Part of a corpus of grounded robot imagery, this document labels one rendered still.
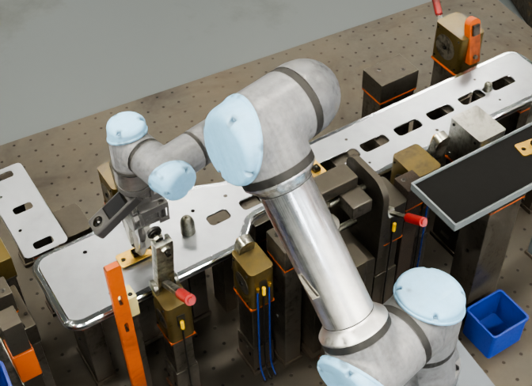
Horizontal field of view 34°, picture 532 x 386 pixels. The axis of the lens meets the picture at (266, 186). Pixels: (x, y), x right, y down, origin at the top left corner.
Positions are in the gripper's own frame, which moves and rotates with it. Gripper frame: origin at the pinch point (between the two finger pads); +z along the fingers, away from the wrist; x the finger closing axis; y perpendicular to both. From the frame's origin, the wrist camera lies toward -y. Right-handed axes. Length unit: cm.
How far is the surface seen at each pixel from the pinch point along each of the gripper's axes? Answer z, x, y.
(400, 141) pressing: 1, -3, 69
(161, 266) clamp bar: -12.3, -16.3, -1.3
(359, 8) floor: 99, 157, 185
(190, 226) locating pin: -1.0, -1.5, 12.5
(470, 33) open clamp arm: -7, 13, 104
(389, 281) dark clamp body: 21, -24, 52
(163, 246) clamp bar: -18.7, -17.3, -0.7
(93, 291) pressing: 2.5, -3.6, -11.8
